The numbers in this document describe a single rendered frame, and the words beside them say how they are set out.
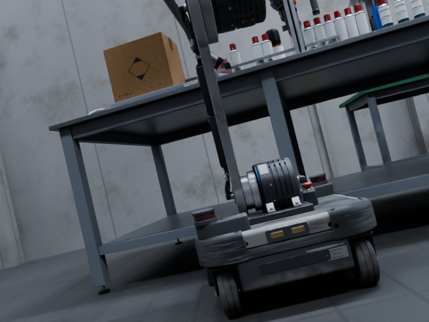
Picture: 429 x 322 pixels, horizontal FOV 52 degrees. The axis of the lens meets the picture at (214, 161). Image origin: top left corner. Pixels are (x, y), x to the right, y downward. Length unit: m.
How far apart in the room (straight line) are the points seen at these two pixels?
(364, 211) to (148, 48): 1.26
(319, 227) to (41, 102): 4.44
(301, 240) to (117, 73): 1.26
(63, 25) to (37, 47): 0.39
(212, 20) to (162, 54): 0.92
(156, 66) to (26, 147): 3.47
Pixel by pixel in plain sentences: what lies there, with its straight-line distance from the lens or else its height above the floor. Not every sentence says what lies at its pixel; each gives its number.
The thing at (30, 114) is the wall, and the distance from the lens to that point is 5.39.
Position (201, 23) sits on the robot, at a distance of 1.17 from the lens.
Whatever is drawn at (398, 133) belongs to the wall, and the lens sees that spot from 5.18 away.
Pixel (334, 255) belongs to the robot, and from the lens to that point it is 1.28.
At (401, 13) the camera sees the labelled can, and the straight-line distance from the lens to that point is 2.44.
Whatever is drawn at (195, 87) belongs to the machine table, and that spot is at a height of 0.81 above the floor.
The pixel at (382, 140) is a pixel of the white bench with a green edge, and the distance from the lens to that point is 3.57.
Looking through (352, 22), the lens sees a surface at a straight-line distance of 2.39.
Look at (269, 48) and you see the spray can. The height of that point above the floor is 1.00.
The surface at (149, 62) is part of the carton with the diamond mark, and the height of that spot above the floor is 1.00.
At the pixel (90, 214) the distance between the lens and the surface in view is 2.18.
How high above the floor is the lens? 0.40
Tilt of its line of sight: 2 degrees up
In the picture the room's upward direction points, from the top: 14 degrees counter-clockwise
